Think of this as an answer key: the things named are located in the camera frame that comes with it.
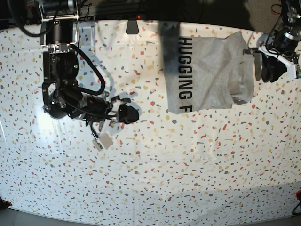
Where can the grey T-shirt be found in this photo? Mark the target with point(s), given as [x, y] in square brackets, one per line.
[206, 72]

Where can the red corner clamp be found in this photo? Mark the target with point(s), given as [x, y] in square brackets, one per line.
[4, 204]
[298, 195]

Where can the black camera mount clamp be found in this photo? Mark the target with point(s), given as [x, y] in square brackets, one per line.
[132, 27]

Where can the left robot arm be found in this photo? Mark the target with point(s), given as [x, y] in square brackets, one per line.
[289, 17]

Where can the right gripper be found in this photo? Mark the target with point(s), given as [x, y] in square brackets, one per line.
[98, 109]

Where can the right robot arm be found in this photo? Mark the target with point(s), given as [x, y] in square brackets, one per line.
[61, 92]

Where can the red corner clamp right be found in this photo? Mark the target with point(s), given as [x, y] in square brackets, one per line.
[298, 195]

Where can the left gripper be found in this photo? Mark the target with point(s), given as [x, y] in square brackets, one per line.
[272, 60]

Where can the red corner clamp left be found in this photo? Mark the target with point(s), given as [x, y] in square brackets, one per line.
[4, 204]

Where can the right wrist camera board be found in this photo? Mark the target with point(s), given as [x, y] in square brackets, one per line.
[103, 141]

